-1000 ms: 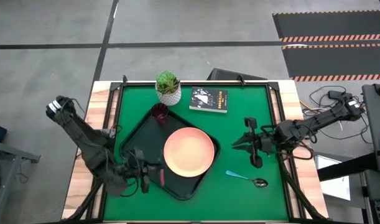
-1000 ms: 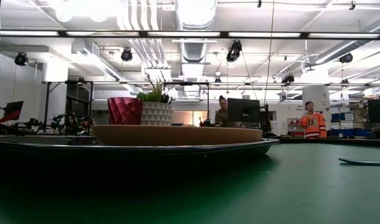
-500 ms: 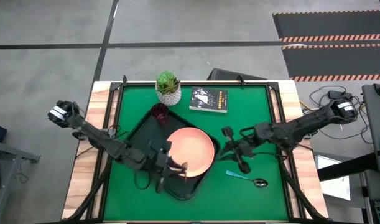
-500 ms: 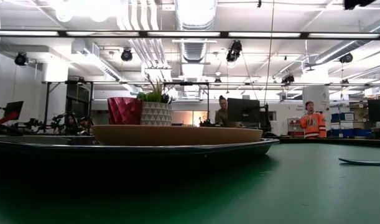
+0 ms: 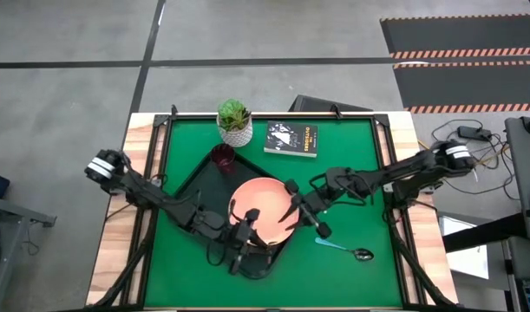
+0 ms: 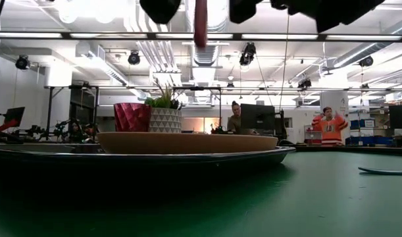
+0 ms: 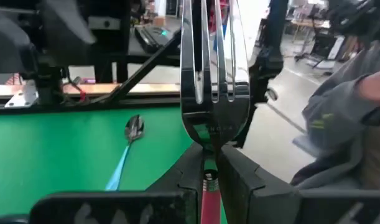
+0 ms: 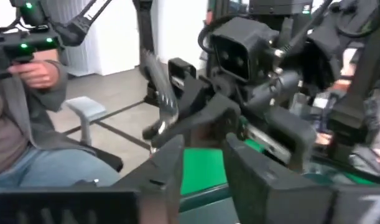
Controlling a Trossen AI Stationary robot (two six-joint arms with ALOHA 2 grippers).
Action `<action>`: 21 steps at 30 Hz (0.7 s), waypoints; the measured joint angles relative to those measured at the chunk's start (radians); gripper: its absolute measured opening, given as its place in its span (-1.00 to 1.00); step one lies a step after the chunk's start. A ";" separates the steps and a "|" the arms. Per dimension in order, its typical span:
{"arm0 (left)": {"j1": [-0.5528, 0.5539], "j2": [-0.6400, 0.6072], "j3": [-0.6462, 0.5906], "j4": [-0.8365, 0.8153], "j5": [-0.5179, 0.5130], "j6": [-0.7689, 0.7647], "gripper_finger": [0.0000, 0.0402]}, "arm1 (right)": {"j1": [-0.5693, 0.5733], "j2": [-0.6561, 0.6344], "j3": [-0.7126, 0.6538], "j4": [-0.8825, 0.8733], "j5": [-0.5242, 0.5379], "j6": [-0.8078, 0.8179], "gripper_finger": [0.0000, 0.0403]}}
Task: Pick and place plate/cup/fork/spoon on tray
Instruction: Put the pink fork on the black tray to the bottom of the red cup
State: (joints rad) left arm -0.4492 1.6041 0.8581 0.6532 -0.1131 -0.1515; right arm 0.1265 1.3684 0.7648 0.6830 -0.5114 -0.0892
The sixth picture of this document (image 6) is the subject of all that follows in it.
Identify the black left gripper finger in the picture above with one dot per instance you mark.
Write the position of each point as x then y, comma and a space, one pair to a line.
159, 10
243, 10

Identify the green table mat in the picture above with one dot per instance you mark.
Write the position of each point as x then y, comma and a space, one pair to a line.
319, 204

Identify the red faceted cup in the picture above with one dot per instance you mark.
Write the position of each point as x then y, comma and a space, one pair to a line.
131, 116

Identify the black metal stand frame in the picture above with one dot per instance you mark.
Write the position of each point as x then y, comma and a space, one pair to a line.
50, 108

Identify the shelf with red bins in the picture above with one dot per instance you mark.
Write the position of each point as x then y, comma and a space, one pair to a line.
308, 135

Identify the person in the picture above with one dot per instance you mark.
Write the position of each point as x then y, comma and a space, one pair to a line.
329, 130
235, 123

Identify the succulent in white patterned pot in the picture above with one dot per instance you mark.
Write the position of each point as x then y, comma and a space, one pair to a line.
166, 120

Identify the black computer monitor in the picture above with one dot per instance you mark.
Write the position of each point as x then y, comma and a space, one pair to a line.
14, 116
257, 116
401, 116

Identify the blue storage bins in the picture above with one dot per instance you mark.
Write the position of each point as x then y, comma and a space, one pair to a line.
357, 124

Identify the background robot station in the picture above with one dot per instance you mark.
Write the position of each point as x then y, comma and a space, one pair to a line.
65, 130

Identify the black table frame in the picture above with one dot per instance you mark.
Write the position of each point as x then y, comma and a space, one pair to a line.
368, 149

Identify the black office chair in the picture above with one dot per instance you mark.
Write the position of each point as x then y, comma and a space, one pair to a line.
281, 126

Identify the orange round plate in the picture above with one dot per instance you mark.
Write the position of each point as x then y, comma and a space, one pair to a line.
187, 143

